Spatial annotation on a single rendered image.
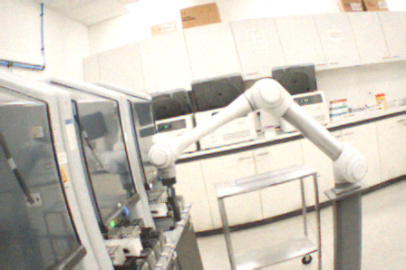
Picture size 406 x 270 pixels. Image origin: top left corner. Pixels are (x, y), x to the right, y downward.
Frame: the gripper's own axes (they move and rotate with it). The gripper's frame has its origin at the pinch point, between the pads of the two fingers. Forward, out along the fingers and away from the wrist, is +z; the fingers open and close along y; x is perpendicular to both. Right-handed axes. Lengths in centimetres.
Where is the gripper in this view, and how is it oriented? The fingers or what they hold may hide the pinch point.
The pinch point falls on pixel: (177, 215)
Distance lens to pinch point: 232.8
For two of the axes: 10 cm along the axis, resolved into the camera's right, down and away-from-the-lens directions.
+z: 1.9, 9.8, 0.5
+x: 9.8, -1.9, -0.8
